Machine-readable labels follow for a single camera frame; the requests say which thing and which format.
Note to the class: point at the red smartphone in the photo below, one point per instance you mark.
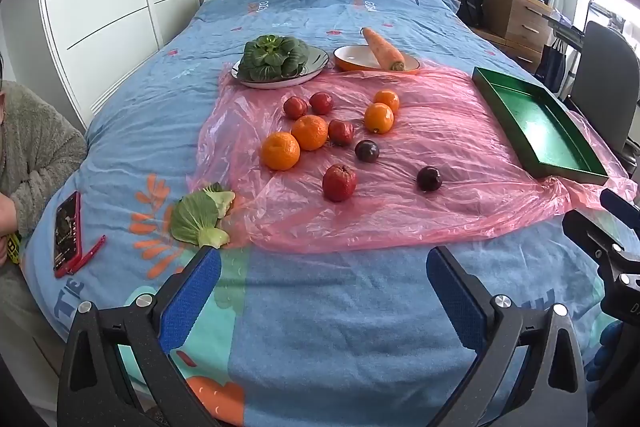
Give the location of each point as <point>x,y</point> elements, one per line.
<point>67,232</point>

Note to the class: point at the green metal tray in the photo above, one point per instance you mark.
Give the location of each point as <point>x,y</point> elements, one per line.
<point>540,127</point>

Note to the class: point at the grey chair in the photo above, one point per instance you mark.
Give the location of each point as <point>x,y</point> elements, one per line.
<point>605,82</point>

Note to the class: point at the pink plastic sheet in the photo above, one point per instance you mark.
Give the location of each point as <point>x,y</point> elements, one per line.
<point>400,212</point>

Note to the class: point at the large red apple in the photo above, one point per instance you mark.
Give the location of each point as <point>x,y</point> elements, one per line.
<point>339,182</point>

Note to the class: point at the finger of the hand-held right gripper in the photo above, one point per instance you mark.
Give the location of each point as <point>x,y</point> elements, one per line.
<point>587,232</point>
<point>620,204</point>

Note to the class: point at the dark purple plum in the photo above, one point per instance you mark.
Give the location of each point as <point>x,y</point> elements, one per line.
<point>367,151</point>
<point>429,178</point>

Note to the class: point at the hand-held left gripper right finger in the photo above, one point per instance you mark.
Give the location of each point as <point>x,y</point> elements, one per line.
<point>452,302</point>

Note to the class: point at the carrot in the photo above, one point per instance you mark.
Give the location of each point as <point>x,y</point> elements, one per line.
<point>382,49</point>

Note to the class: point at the small red apple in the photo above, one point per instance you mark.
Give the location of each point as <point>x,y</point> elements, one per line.
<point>321,103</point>
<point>341,132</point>
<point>295,107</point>

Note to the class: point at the white wardrobe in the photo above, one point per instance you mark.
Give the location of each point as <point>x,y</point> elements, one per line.
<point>100,7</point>

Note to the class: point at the loose bok choy leaf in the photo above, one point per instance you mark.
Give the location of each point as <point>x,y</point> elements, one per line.
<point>197,217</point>

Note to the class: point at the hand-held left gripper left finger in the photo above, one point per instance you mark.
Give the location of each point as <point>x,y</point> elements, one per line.
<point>192,302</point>

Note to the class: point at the whole bok choy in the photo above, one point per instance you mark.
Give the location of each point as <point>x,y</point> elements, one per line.
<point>270,57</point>

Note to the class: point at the dark blue bag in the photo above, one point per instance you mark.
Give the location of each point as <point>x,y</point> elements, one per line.
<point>552,64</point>

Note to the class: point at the yellow-green handheld object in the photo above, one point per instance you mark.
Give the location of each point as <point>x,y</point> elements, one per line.
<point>14,248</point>

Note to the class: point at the red pen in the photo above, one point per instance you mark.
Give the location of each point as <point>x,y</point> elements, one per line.
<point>90,254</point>

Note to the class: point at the orange rimmed bowl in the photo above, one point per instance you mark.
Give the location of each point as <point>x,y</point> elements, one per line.
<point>355,57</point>

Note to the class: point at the low wooden nightstand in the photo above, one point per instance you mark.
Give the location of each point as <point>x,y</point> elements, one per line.
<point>505,44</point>

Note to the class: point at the person's right hand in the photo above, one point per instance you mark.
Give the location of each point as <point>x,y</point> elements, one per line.
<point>602,352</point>

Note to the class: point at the wooden drawer cabinet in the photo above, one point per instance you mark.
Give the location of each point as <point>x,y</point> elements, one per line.
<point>515,14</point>

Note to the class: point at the grey desk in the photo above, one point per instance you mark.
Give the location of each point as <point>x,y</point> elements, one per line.
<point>565,26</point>

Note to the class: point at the large orange mandarin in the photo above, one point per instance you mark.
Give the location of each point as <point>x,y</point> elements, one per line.
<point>281,150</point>

